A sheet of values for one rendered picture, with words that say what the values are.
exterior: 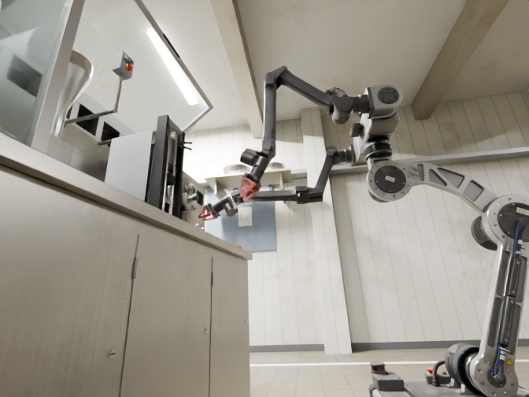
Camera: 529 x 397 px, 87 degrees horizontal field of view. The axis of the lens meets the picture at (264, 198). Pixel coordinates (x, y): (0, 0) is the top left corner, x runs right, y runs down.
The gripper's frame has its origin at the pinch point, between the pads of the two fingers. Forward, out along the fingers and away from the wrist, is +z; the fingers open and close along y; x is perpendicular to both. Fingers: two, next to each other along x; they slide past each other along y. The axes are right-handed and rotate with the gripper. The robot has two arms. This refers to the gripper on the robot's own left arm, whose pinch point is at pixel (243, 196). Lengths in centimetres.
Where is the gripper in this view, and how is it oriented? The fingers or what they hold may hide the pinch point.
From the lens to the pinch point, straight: 120.7
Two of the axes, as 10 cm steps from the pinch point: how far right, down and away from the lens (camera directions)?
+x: 8.8, 3.9, -2.7
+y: -1.4, -3.4, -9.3
